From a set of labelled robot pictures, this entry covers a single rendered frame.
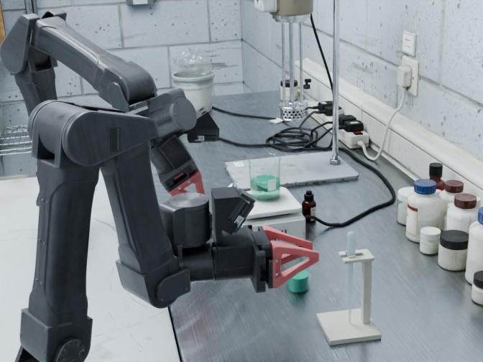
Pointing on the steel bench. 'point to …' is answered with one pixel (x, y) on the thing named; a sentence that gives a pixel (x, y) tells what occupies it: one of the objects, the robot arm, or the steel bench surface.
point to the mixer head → (286, 9)
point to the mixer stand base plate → (297, 170)
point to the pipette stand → (357, 317)
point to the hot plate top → (282, 207)
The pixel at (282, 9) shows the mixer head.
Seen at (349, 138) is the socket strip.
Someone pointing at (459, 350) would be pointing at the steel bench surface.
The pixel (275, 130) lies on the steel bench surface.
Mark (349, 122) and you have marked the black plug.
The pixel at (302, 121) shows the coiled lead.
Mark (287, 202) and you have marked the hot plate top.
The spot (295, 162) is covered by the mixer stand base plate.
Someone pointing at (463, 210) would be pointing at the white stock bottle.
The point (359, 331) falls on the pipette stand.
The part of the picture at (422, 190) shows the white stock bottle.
